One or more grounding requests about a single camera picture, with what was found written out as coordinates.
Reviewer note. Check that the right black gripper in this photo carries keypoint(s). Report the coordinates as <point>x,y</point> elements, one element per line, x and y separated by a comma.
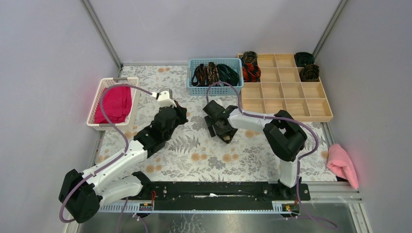
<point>210,123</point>

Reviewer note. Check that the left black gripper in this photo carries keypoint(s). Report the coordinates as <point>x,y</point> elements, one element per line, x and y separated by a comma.
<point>178,112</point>

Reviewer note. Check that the dark floral necktie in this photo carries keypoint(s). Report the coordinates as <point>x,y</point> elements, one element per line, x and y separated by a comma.
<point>228,135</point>

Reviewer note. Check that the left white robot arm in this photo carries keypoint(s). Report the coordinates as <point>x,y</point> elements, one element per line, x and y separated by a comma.
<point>83,193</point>

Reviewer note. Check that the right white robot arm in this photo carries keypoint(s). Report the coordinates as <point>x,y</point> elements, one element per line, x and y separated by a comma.
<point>285,137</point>

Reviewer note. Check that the blue plastic basket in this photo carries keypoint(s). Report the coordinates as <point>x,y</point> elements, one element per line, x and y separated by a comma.
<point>218,88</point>

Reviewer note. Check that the floral table mat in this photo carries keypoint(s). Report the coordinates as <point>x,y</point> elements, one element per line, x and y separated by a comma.
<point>191,154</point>

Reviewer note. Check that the brown patterned tie in basket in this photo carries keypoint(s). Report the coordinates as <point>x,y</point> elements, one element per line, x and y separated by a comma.
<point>212,73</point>

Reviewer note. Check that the dark green tie in basket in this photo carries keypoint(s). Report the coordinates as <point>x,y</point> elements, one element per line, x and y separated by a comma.
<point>227,74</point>

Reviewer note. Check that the brown striped tie in basket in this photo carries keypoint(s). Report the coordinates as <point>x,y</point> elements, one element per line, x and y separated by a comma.
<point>199,77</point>

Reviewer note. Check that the red folded cloth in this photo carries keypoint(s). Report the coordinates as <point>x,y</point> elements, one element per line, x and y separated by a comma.
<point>117,104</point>

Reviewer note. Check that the rolled orange black tie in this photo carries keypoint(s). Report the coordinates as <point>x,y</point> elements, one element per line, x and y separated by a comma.
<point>251,73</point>

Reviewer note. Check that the rolled dark striped tie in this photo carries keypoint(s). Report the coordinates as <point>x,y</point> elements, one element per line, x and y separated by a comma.
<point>249,57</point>

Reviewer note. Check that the wooden compartment tray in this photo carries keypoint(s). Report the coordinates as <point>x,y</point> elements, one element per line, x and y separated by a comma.
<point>280,88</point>

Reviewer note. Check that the white plastic basket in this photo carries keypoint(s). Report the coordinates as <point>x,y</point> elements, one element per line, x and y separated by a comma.
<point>96,118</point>

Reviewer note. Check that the rolled dark green tie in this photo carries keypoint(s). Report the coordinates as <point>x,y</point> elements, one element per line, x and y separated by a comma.
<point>303,59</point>

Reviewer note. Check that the rolled olive patterned tie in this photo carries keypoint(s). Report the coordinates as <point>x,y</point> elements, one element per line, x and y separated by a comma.
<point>310,73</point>

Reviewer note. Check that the pink cloth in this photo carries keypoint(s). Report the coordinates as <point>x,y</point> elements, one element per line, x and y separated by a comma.
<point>340,164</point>

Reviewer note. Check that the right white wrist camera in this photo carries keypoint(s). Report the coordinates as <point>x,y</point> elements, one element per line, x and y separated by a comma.
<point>219,102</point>

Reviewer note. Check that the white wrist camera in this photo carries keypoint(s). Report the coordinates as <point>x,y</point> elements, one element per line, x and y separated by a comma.
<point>164,98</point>
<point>219,102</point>

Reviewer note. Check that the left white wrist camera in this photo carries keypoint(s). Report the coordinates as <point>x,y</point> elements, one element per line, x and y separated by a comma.
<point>164,98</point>

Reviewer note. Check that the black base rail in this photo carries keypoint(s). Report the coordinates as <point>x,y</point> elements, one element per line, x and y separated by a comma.
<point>220,196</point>

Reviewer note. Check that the grey slotted cable duct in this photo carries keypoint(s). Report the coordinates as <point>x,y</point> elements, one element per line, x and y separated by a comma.
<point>133,207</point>

